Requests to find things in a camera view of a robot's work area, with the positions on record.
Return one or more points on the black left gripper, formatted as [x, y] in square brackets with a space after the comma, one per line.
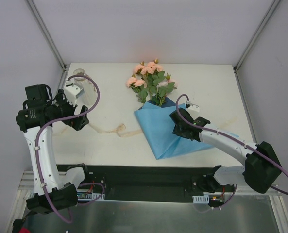
[72, 116]

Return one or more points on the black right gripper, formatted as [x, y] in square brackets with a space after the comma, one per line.
[178, 124]

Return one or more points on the blue wrapping paper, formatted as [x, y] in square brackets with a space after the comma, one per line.
[157, 127]

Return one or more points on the white ribbed ceramic vase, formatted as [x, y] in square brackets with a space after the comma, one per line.
[88, 93]

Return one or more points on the cream printed ribbon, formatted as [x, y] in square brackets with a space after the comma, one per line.
[120, 131]

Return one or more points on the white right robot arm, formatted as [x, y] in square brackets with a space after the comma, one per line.
[255, 170]

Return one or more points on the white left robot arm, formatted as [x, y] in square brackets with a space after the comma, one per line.
[51, 192]

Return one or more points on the red object bottom left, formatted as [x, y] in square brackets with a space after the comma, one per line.
[24, 230]

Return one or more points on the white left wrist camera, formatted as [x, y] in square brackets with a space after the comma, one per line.
[72, 91]

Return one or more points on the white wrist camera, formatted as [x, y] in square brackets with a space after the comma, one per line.
[192, 108]
[72, 91]

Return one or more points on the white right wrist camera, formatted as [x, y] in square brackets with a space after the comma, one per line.
[192, 108]

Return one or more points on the aluminium frame rail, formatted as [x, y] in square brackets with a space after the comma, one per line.
[158, 182]

